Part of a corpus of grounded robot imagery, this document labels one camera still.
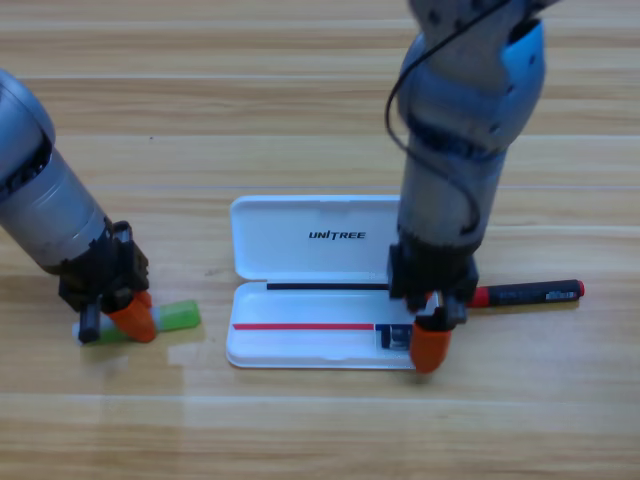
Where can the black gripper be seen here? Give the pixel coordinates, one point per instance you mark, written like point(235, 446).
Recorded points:
point(105, 270)
point(432, 272)

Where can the blue and black eraser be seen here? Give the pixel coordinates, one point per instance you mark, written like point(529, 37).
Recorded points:
point(395, 337)

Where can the green highlighter pen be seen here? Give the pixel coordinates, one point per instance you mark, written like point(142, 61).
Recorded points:
point(180, 315)

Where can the red and black marker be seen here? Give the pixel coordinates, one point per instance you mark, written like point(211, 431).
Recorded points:
point(525, 294)

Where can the white Unitree pencil case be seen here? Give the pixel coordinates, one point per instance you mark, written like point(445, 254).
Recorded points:
point(300, 260)

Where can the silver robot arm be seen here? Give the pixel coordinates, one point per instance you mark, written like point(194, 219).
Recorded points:
point(450, 125)
point(45, 200)

